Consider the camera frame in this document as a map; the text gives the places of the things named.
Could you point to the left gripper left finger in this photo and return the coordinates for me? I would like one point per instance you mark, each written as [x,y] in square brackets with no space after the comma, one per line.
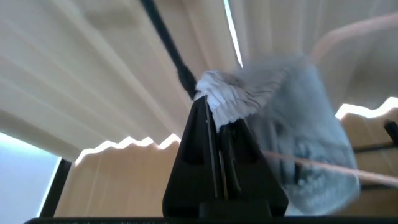
[186,186]

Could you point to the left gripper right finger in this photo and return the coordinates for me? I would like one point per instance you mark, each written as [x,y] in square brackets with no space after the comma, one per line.
[261,189]

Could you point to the pale grey shorts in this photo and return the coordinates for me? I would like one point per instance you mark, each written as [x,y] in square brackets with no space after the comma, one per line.
[295,124]

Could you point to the pink clothes hanger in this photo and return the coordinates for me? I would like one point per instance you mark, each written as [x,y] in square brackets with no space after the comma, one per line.
[373,176]

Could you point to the beige curtain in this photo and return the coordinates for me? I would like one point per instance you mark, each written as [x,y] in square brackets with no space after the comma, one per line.
[77,77]

